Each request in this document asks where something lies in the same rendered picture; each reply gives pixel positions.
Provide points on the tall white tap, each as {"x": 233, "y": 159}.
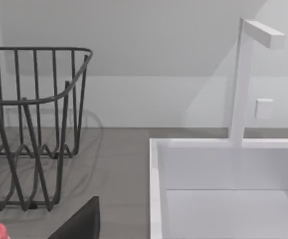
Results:
{"x": 242, "y": 87}

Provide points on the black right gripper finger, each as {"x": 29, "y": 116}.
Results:
{"x": 84, "y": 221}

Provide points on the white sink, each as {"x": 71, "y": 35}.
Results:
{"x": 208, "y": 174}

